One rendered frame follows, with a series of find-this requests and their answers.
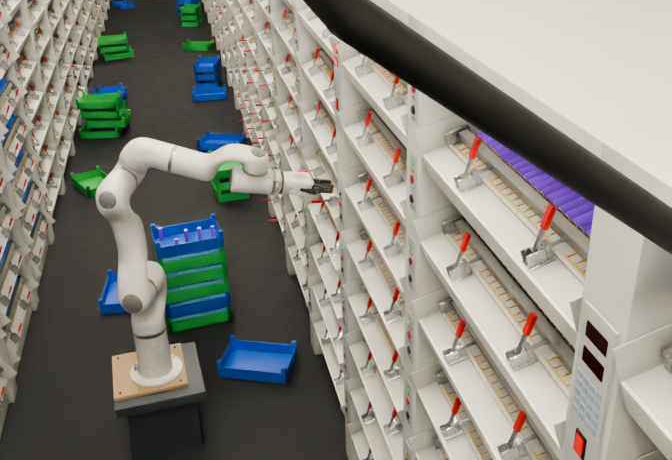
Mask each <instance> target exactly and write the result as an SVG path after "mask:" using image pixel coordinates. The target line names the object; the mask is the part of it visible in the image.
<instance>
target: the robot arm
mask: <svg viewBox="0 0 672 460"><path fill-rule="evenodd" d="M227 162H240V163H243V164H244V165H243V166H233V167H232V168H231V171H230V178H229V187H230V191H231V192H238V193H252V194H265V195H273V196H275V195H278V194H282V193H286V194H292V195H300V196H311V195H312V194H313V195H316V194H317V193H327V194H332V193H333V188H334V185H333V184H331V180H328V179H320V180H319V178H313V177H311V175H310V174H309V173H308V172H293V171H288V172H283V171H280V170H278V169H267V168H268V163H269V156H268V154H267V152H265V151H264V150H262V149H259V148H256V147H252V146H248V145H244V144H228V145H225V146H223V147H221V148H219V149H217V150H216V151H214V152H212V153H209V154H206V153H202V152H198V151H195V150H191V149H187V148H184V147H180V146H177V145H173V144H170V143H166V142H162V141H159V140H155V139H151V138H145V137H140V138H136V139H133V140H132V141H130V142H129V143H128V144H127V145H126V146H125V147H124V149H123V150H122V152H121V153H120V156H119V160H118V162H117V164H116V166H115V167H114V169H113V170H112V171H111V172H110V173H109V174H108V176H107V177H106V178H105V179H104V180H103V181H102V182H101V184H100V185H99V186H98V188H97V190H96V204H97V207H98V210H99V211H100V213H101V214H102V215H103V216H104V217H105V218H106V219H107V220H108V221H109V223H110V225H111V227H112V229H113V232H114V237H115V241H116V245H117V249H118V298H119V302H120V304H121V306H122V307H123V308H124V309H125V310H126V311H127V312H129V313H132V314H131V327H132V333H133V338H134V343H135V349H136V354H137V359H138V361H137V362H136V363H134V365H133V367H132V369H131V371H130V376H131V379H132V381H133V382H134V383H135V384H137V385H139V386H142V387H158V386H162V385H165V384H168V383H170V382H172V381H173V380H175V379H176V378H177V377H178V376H179V375H180V373H181V371H182V362H181V360H180V359H179V358H178V357H177V356H175V355H172V354H171V352H170V346H169V340H168V334H167V328H166V322H165V305H166V295H167V279H166V275H165V272H164V270H163V268H162V267H161V266H160V265H159V264H158V263H156V262H154V261H147V241H146V235H145V231H144V226H143V223H142V220H141V218H140V217H139V216H138V215H137V214H135V213H134V212H133V210H132V209H131V206H130V197H131V195H132V194H133V193H134V192H135V190H136V189H137V188H138V186H139V185H140V183H141V182H142V180H143V179H144V177H145V175H146V173H147V171H148V169H149V168H154V169H158V170H162V171H166V172H169V173H173V174H177V175H181V176H185V177H189V178H193V179H196V180H201V181H211V180H212V179H213V178H214V177H215V175H216V173H217V171H218V169H219V167H220V166H221V165H222V164H224V163H227ZM311 187H312V189H310V188H311ZM314 187H315V189H314Z"/></svg>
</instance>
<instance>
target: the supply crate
mask: <svg viewBox="0 0 672 460"><path fill-rule="evenodd" d="M150 225H151V232H152V238H153V242H154V246H155V250H156V253H157V257H158V259H161V258H167V257H172V256H177V255H183V254H188V253H194V252H199V251H205V250H210V249H215V248H221V247H225V245H224V236H223V230H220V227H219V225H218V223H217V221H216V216H215V213H212V214H211V218H210V219H205V220H199V221H193V222H187V223H182V224H176V225H170V226H164V227H162V231H163V237H164V240H163V241H160V238H159V231H158V228H159V227H158V228H156V227H155V223H154V224H150ZM211 225H214V229H215V237H214V238H211V229H210V226H211ZM197 227H201V232H202V240H198V233H197ZM184 229H188V234H189V242H185V235H184ZM175 238H179V244H175V240H174V239H175Z"/></svg>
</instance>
